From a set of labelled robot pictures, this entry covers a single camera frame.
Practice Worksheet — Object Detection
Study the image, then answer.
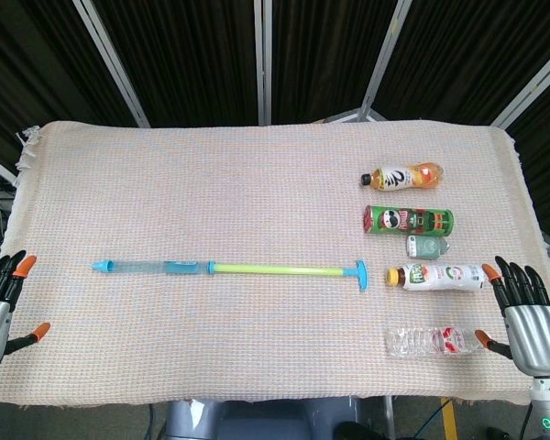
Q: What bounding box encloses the clear water bottle red label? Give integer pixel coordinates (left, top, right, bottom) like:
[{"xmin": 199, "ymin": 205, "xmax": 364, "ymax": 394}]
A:
[{"xmin": 385, "ymin": 325, "xmax": 486, "ymax": 357}]

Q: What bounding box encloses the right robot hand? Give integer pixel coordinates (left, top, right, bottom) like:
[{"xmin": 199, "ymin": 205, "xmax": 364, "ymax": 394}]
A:
[{"xmin": 474, "ymin": 255, "xmax": 550, "ymax": 379}]

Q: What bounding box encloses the blue green water pump toy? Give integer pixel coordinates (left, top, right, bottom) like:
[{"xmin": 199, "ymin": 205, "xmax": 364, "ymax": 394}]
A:
[{"xmin": 91, "ymin": 258, "xmax": 370, "ymax": 293}]

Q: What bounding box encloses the folding screen with metal frames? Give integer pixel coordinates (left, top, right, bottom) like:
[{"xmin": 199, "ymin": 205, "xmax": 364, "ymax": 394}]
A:
[{"xmin": 0, "ymin": 0, "xmax": 550, "ymax": 258}]

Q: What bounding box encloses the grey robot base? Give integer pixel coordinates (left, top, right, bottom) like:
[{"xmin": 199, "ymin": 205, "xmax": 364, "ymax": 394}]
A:
[{"xmin": 164, "ymin": 396, "xmax": 398, "ymax": 440}]

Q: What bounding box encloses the beige woven tablecloth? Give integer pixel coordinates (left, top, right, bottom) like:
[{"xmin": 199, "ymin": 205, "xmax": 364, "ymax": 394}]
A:
[{"xmin": 0, "ymin": 118, "xmax": 550, "ymax": 409}]

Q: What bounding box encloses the green Pringles can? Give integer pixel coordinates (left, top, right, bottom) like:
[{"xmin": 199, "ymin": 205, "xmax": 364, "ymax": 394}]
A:
[{"xmin": 363, "ymin": 204, "xmax": 455, "ymax": 237}]

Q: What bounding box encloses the white labelled yellow-cap bottle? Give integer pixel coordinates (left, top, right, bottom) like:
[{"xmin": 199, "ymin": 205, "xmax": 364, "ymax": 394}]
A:
[{"xmin": 385, "ymin": 262, "xmax": 491, "ymax": 293}]

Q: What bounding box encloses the orange drink bottle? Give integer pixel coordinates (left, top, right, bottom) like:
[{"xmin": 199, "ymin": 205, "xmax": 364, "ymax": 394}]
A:
[{"xmin": 359, "ymin": 161, "xmax": 445, "ymax": 193}]

